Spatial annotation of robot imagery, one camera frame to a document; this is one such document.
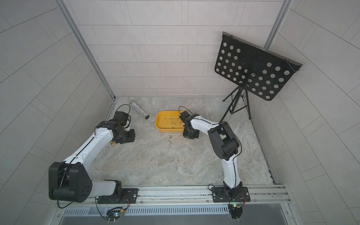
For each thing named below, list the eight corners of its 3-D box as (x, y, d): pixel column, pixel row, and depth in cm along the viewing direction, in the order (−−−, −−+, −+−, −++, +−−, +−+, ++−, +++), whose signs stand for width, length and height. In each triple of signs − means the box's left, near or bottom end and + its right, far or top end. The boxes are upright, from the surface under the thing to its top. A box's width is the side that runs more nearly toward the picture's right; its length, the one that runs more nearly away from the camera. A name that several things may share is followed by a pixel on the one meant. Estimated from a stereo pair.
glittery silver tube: (129, 104, 113) (128, 101, 111) (132, 102, 114) (131, 99, 112) (146, 119, 103) (145, 117, 101) (149, 117, 105) (148, 115, 102)
